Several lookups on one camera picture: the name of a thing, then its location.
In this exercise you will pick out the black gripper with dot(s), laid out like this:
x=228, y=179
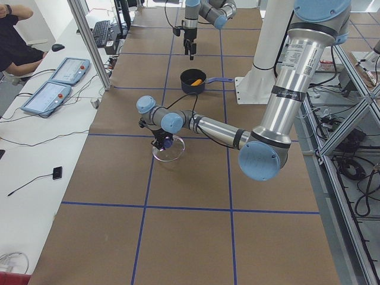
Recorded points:
x=160, y=137
x=189, y=34

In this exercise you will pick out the small black device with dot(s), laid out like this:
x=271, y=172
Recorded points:
x=57, y=173

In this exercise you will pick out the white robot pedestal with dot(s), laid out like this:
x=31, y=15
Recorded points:
x=255, y=87

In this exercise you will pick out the brown table mat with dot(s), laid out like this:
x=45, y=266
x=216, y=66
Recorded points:
x=127, y=218

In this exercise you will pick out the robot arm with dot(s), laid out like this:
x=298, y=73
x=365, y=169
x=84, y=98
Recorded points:
x=216, y=13
x=292, y=41

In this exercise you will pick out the teach pendant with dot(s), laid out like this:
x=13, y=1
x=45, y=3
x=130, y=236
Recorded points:
x=70, y=71
x=47, y=98

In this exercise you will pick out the lower teach pendant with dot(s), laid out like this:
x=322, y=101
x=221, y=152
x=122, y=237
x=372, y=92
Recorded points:
x=47, y=98

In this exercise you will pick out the yellow corn cob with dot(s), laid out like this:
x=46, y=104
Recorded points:
x=197, y=82

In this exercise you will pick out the glass lid with blue knob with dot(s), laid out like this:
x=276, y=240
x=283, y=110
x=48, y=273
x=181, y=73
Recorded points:
x=172, y=152

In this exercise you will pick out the aluminium frame post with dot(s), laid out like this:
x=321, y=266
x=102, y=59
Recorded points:
x=82, y=24

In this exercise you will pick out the dark blue saucepan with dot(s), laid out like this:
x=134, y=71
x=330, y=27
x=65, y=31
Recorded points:
x=188, y=76

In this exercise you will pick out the black keyboard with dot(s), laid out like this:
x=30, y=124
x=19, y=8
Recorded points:
x=100, y=33

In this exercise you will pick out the seated person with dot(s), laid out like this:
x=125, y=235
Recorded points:
x=17, y=58

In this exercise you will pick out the upper teach pendant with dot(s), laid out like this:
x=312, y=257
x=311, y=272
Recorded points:
x=70, y=71

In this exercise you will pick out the black computer mouse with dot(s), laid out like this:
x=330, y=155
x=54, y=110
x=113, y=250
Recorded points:
x=57, y=47

